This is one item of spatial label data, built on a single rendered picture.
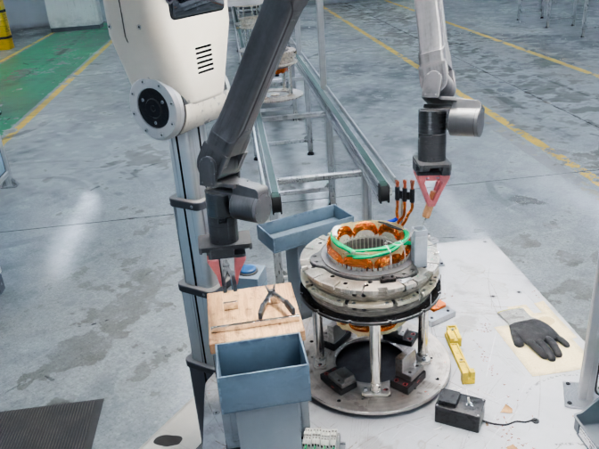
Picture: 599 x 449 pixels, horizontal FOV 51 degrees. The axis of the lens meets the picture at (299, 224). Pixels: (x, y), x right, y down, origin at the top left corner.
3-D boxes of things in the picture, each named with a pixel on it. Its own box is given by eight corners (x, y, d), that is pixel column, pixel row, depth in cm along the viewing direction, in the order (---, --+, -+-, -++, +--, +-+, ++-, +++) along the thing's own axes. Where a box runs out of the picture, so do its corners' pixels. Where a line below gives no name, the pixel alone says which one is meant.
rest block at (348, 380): (341, 371, 152) (341, 363, 151) (356, 381, 148) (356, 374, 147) (327, 378, 150) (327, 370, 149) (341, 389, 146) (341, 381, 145)
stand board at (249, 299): (306, 340, 126) (305, 330, 125) (210, 355, 124) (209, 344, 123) (291, 290, 144) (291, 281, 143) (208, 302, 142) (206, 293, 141)
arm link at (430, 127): (423, 102, 131) (414, 105, 126) (456, 102, 127) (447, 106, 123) (422, 134, 133) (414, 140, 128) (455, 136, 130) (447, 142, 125)
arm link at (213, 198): (216, 177, 122) (197, 186, 117) (245, 182, 118) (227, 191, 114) (219, 210, 124) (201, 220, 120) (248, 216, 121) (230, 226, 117)
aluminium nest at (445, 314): (455, 316, 176) (455, 309, 175) (430, 327, 172) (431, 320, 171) (426, 298, 186) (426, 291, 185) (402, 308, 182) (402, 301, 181)
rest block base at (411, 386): (389, 387, 148) (389, 379, 147) (407, 369, 153) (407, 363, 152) (407, 395, 145) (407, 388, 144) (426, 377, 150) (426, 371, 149)
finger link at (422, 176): (443, 200, 137) (444, 157, 135) (449, 208, 131) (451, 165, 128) (412, 200, 138) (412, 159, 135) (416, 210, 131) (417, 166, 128)
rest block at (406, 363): (395, 375, 148) (395, 357, 146) (407, 363, 152) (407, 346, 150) (411, 382, 146) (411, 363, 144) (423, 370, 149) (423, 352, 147)
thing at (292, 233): (338, 289, 194) (334, 203, 182) (356, 304, 185) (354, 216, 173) (265, 312, 184) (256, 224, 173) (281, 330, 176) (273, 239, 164)
